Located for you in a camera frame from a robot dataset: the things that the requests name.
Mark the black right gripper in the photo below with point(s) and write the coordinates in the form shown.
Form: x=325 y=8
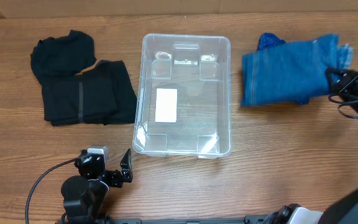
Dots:
x=344 y=77

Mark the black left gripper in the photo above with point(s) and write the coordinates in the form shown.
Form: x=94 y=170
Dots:
x=127 y=172

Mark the black pants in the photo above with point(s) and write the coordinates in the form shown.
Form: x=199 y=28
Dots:
x=103 y=95

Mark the blue denim jeans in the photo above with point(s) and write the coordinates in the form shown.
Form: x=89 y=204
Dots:
x=294 y=71

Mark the sparkly blue garment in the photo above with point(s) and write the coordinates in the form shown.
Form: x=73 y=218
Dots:
x=268 y=40

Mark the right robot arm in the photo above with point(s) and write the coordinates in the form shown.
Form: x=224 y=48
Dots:
x=345 y=210

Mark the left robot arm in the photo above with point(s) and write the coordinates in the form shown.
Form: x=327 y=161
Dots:
x=84 y=194

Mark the white label in bin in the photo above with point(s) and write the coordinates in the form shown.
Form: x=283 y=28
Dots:
x=166 y=105

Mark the clear plastic storage bin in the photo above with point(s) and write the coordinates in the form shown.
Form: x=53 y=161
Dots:
x=199 y=67

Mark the black folded shirt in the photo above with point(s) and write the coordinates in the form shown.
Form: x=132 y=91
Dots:
x=56 y=58

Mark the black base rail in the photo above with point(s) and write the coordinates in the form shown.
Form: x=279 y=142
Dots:
x=248 y=219

